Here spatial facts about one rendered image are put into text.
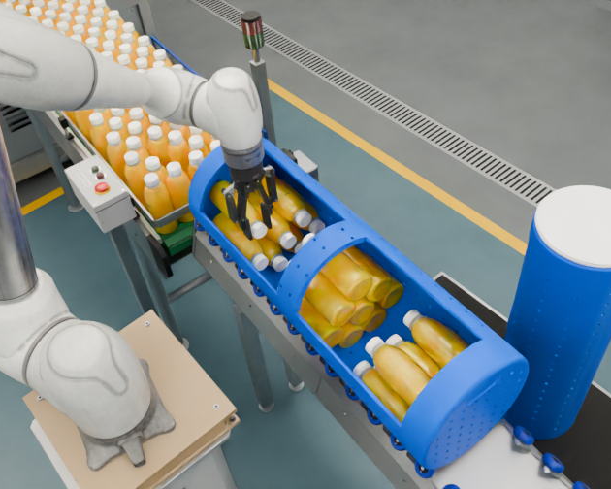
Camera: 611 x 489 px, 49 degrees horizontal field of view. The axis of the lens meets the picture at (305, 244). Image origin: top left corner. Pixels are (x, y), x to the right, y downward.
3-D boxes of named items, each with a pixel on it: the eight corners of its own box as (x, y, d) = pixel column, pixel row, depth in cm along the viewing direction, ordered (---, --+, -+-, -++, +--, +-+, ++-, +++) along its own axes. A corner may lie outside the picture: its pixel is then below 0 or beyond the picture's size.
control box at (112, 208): (104, 234, 182) (92, 207, 174) (75, 195, 194) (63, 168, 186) (137, 216, 186) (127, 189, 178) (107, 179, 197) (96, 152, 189)
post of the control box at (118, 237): (179, 395, 261) (102, 212, 188) (175, 387, 264) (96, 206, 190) (188, 389, 263) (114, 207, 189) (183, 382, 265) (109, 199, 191)
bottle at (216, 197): (236, 187, 178) (273, 224, 168) (217, 207, 178) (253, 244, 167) (222, 175, 172) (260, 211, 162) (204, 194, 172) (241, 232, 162)
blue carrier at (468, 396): (420, 491, 134) (425, 426, 112) (200, 244, 184) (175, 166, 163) (520, 408, 143) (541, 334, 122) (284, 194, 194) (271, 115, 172)
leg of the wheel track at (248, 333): (264, 415, 252) (239, 316, 206) (256, 405, 256) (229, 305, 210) (276, 407, 255) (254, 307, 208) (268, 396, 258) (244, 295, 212)
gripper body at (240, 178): (237, 175, 143) (243, 206, 150) (270, 158, 146) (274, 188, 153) (218, 157, 147) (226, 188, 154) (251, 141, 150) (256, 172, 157)
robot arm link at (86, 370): (115, 456, 126) (78, 407, 109) (46, 409, 133) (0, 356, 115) (169, 387, 134) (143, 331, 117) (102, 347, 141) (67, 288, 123)
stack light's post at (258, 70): (288, 283, 294) (255, 66, 214) (283, 278, 297) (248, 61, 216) (296, 279, 296) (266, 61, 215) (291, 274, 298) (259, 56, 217)
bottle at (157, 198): (166, 214, 200) (151, 170, 187) (183, 223, 197) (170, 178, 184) (150, 229, 196) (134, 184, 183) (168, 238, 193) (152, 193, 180)
